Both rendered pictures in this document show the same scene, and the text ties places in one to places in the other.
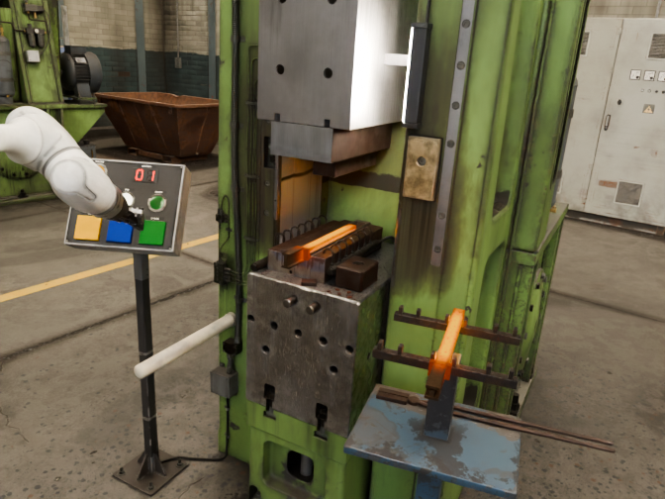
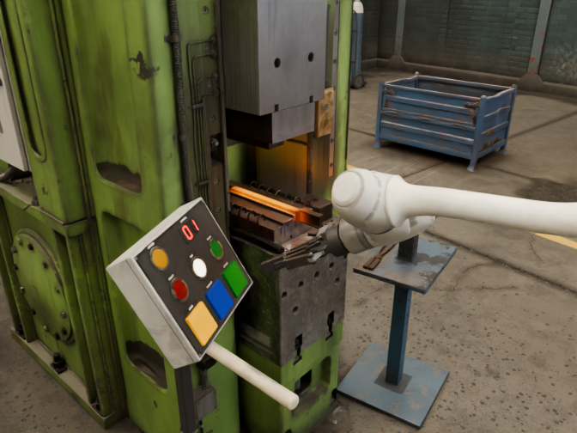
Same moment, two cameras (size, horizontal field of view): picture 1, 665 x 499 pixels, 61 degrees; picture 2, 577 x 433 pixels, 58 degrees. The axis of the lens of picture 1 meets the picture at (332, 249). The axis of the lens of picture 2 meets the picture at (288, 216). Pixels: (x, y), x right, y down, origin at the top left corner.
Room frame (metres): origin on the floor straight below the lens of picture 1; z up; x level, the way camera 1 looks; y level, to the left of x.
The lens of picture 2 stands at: (1.19, 1.64, 1.73)
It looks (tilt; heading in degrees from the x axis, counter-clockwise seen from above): 25 degrees down; 285
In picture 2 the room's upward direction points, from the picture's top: straight up
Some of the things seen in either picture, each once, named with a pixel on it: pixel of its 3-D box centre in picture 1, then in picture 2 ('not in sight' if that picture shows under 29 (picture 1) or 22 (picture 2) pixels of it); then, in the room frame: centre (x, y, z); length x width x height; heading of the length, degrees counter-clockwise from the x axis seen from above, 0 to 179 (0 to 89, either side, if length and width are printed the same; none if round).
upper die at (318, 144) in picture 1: (335, 135); (247, 112); (1.76, 0.01, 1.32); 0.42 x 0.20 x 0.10; 153
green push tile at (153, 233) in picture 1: (152, 233); (233, 279); (1.63, 0.55, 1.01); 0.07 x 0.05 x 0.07; 88
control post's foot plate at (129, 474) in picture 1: (150, 460); not in sight; (1.76, 0.64, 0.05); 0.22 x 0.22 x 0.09; 63
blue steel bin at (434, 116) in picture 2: not in sight; (441, 117); (1.00, -4.03, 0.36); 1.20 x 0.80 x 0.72; 151
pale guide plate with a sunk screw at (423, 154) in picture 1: (422, 168); (324, 112); (1.55, -0.23, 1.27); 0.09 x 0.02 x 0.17; 63
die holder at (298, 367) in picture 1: (339, 321); (261, 265); (1.75, -0.04, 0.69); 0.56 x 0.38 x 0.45; 153
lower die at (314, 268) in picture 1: (329, 245); (251, 210); (1.76, 0.01, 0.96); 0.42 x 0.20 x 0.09; 153
